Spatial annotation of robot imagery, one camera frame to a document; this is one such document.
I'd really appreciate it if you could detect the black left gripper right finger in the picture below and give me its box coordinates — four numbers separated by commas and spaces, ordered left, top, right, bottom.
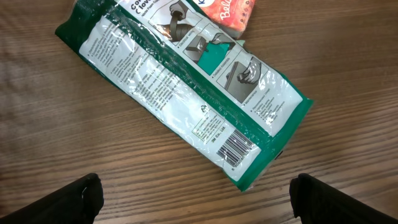
289, 173, 397, 224

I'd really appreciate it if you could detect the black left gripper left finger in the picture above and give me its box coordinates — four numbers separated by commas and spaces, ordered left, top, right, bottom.
1, 173, 104, 224

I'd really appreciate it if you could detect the small red white box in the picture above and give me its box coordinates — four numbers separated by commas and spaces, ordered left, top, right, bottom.
193, 0, 256, 39

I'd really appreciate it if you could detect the green white package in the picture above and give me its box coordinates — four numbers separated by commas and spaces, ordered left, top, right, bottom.
55, 0, 313, 191

